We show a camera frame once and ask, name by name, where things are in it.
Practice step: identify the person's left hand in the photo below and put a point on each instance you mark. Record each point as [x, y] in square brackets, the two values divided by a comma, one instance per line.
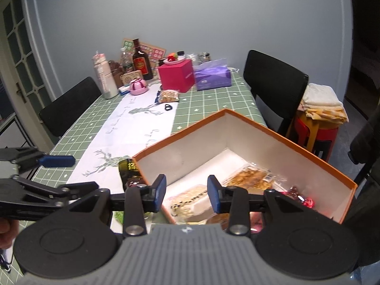
[7, 233]

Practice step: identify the clear brown snack packet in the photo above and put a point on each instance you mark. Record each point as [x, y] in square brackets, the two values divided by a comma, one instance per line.
[218, 219]

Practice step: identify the red snack packet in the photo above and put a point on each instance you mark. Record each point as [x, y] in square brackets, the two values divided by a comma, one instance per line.
[297, 196]

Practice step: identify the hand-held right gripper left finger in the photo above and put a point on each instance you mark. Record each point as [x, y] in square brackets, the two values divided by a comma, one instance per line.
[160, 193]

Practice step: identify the white plate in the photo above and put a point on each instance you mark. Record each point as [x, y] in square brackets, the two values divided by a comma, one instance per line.
[181, 61]

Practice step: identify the light green snack packet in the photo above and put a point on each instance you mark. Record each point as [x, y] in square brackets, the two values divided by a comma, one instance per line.
[118, 216]

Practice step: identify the black chair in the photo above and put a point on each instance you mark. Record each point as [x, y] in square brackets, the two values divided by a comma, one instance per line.
[68, 107]
[273, 80]

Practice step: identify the clear plastic bottle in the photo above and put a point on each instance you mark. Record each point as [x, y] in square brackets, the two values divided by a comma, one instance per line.
[126, 62]

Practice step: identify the golden pastry packet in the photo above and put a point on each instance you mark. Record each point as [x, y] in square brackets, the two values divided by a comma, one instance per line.
[249, 176]

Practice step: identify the pink box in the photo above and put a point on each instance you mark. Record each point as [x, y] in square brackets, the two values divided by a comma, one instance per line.
[175, 77]

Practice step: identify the small wooden box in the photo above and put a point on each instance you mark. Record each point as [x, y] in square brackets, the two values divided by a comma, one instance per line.
[130, 77]

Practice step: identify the purple tissue pack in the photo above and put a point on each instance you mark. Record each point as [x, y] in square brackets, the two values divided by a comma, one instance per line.
[212, 78]

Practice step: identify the dark green snack packet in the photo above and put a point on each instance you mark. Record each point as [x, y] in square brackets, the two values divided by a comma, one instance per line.
[130, 169]

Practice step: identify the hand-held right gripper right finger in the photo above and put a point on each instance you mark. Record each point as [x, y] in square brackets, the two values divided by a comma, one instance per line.
[213, 196]

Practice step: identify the white glass pane door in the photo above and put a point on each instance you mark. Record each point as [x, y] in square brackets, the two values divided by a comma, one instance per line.
[17, 50]

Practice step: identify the glass jar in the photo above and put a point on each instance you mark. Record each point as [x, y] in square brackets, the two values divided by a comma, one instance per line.
[204, 58]

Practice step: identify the pink round container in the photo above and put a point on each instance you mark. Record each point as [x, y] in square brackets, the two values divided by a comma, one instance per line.
[138, 87]

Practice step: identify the brown glass bottle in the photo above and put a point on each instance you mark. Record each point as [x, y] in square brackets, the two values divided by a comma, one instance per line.
[142, 63]

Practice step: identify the clear bag of nuts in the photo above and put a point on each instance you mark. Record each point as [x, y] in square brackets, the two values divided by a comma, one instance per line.
[169, 96]

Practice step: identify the folded cloth stack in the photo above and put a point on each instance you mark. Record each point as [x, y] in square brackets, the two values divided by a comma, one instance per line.
[322, 101]

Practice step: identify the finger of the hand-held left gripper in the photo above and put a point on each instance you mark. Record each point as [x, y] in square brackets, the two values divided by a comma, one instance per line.
[58, 161]
[44, 196]

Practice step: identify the blue white small box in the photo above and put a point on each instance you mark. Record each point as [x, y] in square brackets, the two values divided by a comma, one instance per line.
[123, 91]

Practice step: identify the red orange toy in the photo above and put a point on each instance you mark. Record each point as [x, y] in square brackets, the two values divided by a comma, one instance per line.
[172, 56]

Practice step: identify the red plastic stool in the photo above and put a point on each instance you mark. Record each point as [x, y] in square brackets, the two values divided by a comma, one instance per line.
[326, 136]

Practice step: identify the beige patterned snack packet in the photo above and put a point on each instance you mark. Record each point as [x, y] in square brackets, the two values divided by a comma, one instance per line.
[190, 202]

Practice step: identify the white deer print table runner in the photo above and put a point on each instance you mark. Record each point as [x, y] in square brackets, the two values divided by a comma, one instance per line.
[133, 130]

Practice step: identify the orange cardboard box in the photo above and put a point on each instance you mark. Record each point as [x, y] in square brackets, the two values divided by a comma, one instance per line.
[207, 142]

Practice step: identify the dotted card board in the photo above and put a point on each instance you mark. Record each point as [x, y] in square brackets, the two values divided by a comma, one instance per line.
[157, 53]

